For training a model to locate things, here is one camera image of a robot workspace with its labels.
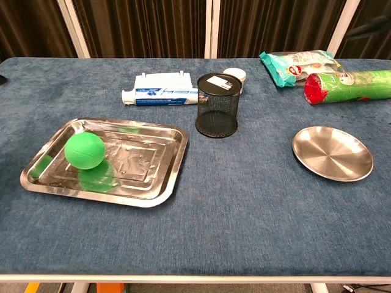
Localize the white blue toothpaste tube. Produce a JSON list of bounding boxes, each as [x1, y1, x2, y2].
[[121, 87, 200, 107]]

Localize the orange box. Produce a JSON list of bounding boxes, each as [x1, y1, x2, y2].
[[97, 283, 125, 293]]

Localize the white plastic box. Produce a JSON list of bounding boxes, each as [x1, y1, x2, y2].
[[134, 70, 193, 92]]

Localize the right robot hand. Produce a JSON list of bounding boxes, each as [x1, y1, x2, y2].
[[346, 15, 391, 41]]

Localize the small white jar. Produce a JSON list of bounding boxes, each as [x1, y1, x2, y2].
[[222, 67, 247, 95]]

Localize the teal snack bag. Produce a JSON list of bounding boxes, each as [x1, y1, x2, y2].
[[258, 50, 343, 89]]

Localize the green chips can red lid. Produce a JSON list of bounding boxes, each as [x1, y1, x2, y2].
[[303, 70, 391, 106]]

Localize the dark brown curtain panel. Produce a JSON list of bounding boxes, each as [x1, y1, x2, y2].
[[217, 0, 348, 59], [71, 0, 208, 59], [0, 0, 77, 63], [334, 0, 391, 60]]

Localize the white table frame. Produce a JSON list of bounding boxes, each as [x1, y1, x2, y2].
[[0, 273, 391, 293]]

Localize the black mesh pen cup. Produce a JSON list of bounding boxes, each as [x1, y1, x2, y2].
[[194, 72, 243, 139]]

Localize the white partition post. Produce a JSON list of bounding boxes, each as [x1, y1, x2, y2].
[[203, 0, 221, 59], [326, 0, 366, 59], [56, 0, 91, 59]]

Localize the green foam ball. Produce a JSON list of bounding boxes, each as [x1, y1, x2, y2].
[[64, 131, 106, 171]]

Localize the round steel plate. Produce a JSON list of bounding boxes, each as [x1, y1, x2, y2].
[[291, 126, 375, 183]]

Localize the rectangular steel tray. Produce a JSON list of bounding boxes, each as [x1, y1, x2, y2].
[[19, 117, 189, 209]]

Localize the blue table cloth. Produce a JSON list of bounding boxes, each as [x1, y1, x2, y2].
[[0, 57, 391, 277]]

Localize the black floor cable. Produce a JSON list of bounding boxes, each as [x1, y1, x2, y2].
[[342, 284, 391, 293]]

